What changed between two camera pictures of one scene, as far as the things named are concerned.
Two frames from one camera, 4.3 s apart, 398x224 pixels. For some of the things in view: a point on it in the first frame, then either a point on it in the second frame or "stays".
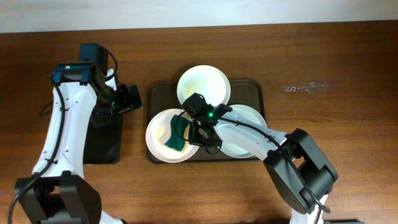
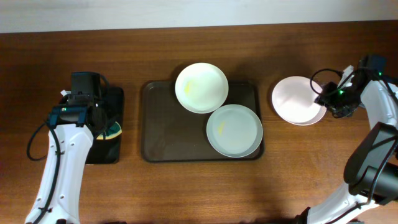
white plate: (167, 135) → (293, 101)
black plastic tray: (102, 145) stays
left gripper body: (125, 99) → (101, 116)
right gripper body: (196, 137) → (341, 101)
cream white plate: (206, 79) stays
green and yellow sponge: (179, 134) → (115, 130)
